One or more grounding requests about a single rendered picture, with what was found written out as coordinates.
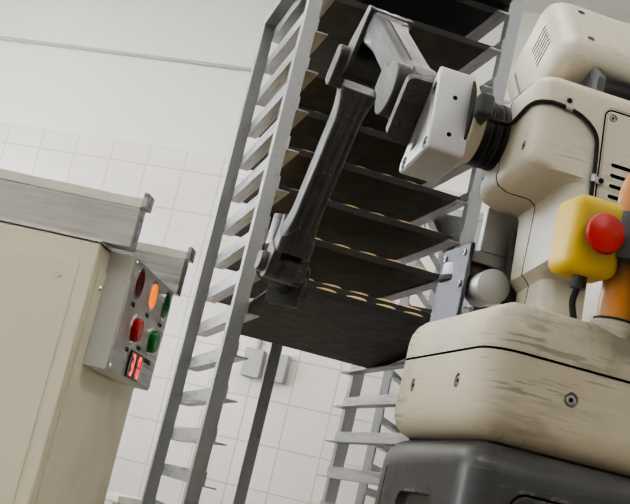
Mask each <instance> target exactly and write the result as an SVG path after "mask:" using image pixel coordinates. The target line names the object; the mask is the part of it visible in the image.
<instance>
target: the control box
mask: <svg viewBox="0 0 630 504"><path fill-rule="evenodd" d="M141 272H144V273H145V282H144V287H143V290H142V293H141V295H140V296H139V297H137V296H136V285H137V281H138V278H139V276H140V274H141ZM105 273H106V278H105V282H104V285H103V289H102V293H101V296H100V300H99V304H98V308H97V311H96V315H95V319H94V322H93V326H92V330H91V333H90V337H89V341H88V344H87V348H86V352H85V355H84V359H83V363H82V364H83V365H85V366H87V367H89V368H91V369H93V370H95V371H97V372H99V373H101V374H103V375H105V376H107V377H109V378H112V379H114V380H116V381H118V382H120V383H122V384H124V385H126V386H128V387H132V388H137V389H141V390H145V391H148V390H149V387H150V383H151V380H152V376H153V372H154V368H155V364H156V360H157V357H158V353H159V349H160V345H161V341H162V337H163V333H164V330H165V326H166V322H167V318H168V314H169V310H170V307H171V303H172V299H173V296H174V293H173V292H172V291H171V290H170V289H169V288H168V287H167V286H166V285H165V284H164V283H163V282H162V281H161V280H160V279H159V278H158V277H157V276H156V275H155V274H154V273H152V272H151V271H150V270H149V269H148V268H147V267H146V266H145V265H144V264H143V263H142V262H141V261H140V260H139V259H138V258H137V257H136V256H135V255H130V254H126V253H121V252H116V251H112V252H110V257H109V261H108V264H107V268H106V272H105ZM155 284H157V285H158V295H157V299H156V302H155V305H154V307H153V308H150V296H151V292H152V289H153V287H154V285H155ZM168 295H169V296H170V305H169V309H168V313H167V315H166V317H165V318H164V319H163V318H162V309H163V305H164V301H165V299H166V297H167V296H168ZM136 318H141V319H143V321H144V330H143V334H142V337H141V339H140V341H138V342H137V343H136V342H132V341H131V339H130V335H131V329H132V325H133V323H134V320H135V319H136ZM153 330H156V331H159V333H160V342H159V346H158V349H157V351H156V352H154V353H149V352H148V350H147V348H148V341H149V337H150V335H151V332H152V331H153ZM134 353H135V354H136V360H135V363H134V359H135V358H134V359H133V363H134V365H133V366H134V367H133V371H132V373H131V376H129V369H130V366H131V364H132V363H131V362H132V358H133V356H134ZM140 357H141V358H142V363H141V367H140V369H139V370H140V371H139V374H138V370H137V368H138V362H139V360H140ZM131 370H132V366H131ZM131 370H130V372H131ZM136 370H137V374H138V377H137V379H135V373H136ZM137 374H136V375H137Z"/></svg>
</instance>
